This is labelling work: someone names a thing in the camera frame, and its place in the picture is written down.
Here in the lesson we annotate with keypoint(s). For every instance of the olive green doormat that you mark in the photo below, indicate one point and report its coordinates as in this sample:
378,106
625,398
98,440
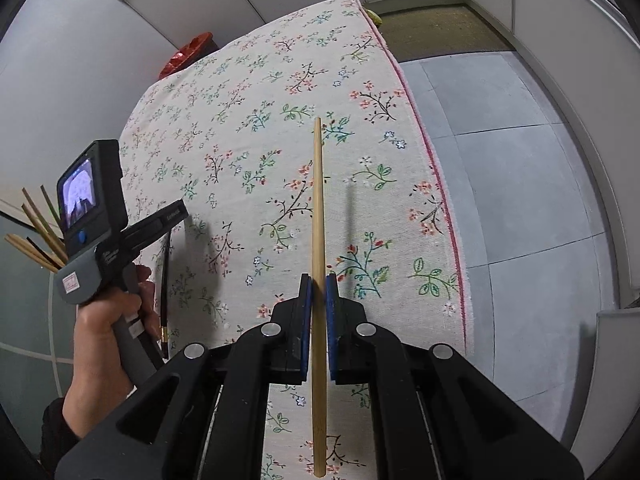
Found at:
440,30

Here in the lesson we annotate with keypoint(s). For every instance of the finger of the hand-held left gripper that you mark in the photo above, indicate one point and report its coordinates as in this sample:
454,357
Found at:
157,225

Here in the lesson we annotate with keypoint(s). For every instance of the small green object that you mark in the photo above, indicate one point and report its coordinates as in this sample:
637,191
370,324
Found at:
373,17

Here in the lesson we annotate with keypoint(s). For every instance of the floral tablecloth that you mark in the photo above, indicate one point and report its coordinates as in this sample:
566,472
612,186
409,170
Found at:
240,135

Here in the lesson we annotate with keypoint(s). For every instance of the light wooden chopstick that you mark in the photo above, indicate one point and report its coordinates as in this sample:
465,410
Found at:
318,210

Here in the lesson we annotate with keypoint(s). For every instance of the red trash bin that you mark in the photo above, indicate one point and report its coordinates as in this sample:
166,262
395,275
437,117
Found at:
187,55

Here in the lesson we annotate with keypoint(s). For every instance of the bunch of brown chopsticks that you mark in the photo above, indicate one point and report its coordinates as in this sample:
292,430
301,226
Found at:
37,215

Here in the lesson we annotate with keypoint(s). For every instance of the low white cabinet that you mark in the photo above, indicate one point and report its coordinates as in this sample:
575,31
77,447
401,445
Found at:
620,375

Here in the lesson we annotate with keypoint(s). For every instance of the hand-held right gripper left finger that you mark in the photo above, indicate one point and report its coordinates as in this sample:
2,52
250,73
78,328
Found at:
309,325

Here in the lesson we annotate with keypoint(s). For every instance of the person's left hand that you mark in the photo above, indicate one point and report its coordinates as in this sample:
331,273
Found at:
97,355

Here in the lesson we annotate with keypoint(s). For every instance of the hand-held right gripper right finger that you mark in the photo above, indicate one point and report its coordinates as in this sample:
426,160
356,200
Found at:
331,325

